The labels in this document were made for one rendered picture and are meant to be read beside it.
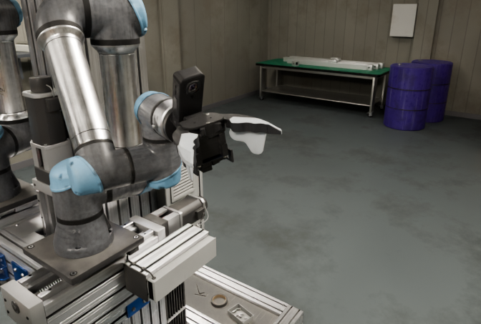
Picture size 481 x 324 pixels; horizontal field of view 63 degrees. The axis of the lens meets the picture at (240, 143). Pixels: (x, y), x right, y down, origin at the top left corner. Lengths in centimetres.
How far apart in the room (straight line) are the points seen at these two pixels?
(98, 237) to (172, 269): 22
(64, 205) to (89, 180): 31
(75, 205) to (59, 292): 22
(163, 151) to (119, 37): 32
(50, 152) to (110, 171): 53
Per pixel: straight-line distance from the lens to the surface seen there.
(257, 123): 60
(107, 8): 97
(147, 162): 79
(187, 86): 62
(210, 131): 62
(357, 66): 714
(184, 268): 121
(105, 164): 77
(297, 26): 831
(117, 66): 100
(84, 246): 110
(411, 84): 623
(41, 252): 117
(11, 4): 153
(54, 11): 94
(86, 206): 106
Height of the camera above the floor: 176
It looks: 19 degrees down
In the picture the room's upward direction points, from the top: straight up
